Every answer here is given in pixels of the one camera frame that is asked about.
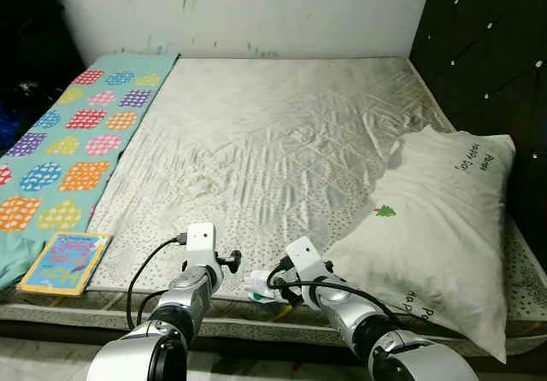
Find white pillow with tree print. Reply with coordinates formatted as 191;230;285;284
325;126;517;363

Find blue yellow children's book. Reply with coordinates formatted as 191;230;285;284
17;231;113;297

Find grey quilted dotted mattress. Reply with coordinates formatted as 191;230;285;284
0;56;547;353

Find teal sheet with colourful shapes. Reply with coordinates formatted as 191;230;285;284
0;52;180;290

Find blue bag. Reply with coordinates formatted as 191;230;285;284
0;99;33;153

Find black tufted headboard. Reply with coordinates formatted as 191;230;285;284
409;0;547;267

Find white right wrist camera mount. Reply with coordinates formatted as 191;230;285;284
285;237;330;281

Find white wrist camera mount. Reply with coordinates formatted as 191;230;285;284
285;237;330;281
185;222;220;269

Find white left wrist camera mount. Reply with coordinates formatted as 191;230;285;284
185;222;220;269

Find dark bed frame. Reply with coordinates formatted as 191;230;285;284
0;317;547;375

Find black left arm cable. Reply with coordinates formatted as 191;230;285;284
126;234;189;329

